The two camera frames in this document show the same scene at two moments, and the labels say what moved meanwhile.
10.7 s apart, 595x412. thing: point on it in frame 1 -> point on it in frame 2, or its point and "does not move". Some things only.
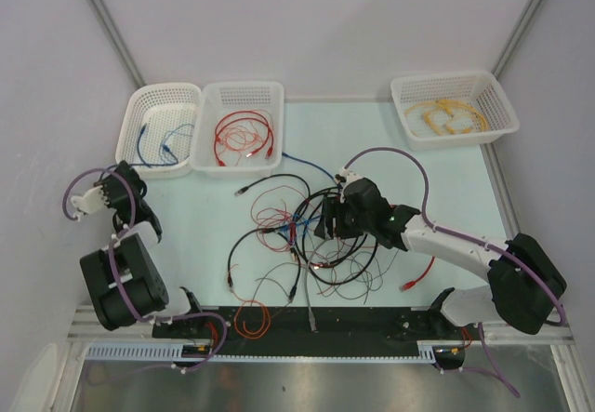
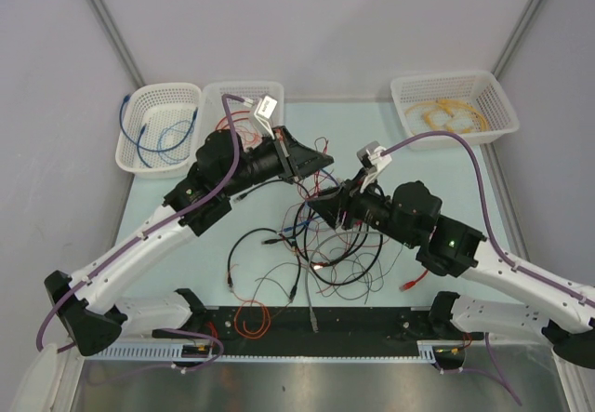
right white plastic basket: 481,88 does not move
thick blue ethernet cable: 314,166 -> 126,99
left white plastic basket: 158,127 does not move
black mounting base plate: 307,325 does not move
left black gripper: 125,167 -> 296,161
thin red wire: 255,210 -> 293,213
